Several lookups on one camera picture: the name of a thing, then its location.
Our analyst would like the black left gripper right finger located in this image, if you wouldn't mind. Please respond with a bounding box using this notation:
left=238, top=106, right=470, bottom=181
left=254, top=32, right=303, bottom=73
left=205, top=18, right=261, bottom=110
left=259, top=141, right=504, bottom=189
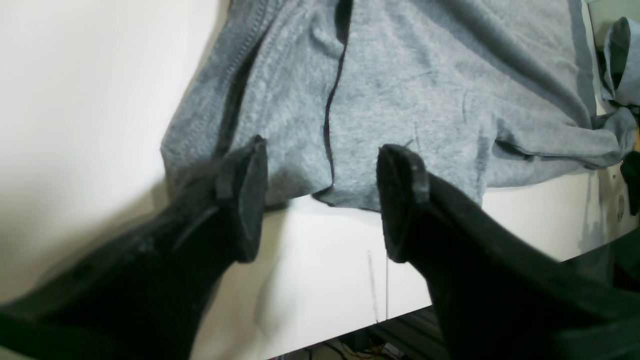
left=376, top=145, right=640, bottom=360

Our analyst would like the grey t-shirt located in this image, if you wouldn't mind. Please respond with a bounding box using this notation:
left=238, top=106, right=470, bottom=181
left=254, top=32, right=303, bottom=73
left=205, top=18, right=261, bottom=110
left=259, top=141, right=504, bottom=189
left=161, top=0, right=636, bottom=211

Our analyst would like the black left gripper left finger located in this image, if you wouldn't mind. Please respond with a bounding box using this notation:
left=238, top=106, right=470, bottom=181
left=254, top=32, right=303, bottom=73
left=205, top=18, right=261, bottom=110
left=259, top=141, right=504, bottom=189
left=0, top=136, right=268, bottom=360

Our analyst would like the grey shirt pile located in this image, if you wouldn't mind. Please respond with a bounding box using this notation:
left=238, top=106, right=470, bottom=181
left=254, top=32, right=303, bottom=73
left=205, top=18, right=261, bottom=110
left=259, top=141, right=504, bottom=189
left=602, top=17, right=640, bottom=108

